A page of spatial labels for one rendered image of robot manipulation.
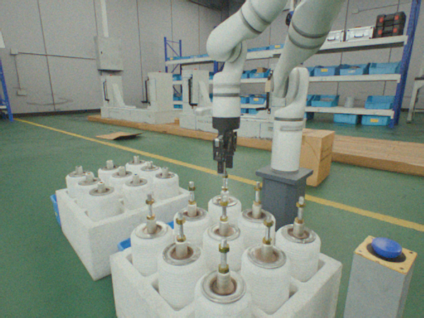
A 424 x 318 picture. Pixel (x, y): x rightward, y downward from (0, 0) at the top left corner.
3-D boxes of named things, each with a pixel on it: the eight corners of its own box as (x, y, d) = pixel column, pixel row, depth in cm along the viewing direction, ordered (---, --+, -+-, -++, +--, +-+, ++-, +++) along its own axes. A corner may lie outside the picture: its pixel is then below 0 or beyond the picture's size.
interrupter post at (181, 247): (182, 260, 50) (182, 245, 49) (173, 255, 51) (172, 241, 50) (190, 253, 51) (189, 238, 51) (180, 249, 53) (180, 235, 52)
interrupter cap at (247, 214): (252, 226, 62) (252, 224, 61) (236, 213, 68) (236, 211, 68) (277, 220, 65) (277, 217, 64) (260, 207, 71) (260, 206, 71)
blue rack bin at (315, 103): (318, 105, 515) (319, 94, 510) (339, 106, 492) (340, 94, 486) (310, 106, 478) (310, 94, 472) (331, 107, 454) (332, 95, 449)
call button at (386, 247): (375, 244, 44) (376, 233, 43) (402, 255, 41) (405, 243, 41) (366, 253, 41) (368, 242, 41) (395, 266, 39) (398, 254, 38)
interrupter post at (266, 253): (257, 255, 51) (258, 240, 50) (267, 252, 52) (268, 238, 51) (265, 262, 49) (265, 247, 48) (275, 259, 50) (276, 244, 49)
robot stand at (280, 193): (270, 232, 105) (275, 161, 97) (305, 246, 96) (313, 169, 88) (250, 248, 95) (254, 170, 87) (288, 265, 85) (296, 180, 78)
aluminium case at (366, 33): (350, 45, 454) (352, 33, 449) (375, 43, 431) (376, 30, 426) (344, 41, 421) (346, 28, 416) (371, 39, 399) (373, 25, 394)
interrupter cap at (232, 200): (206, 201, 76) (206, 199, 75) (226, 195, 80) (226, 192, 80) (223, 210, 70) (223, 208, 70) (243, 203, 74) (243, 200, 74)
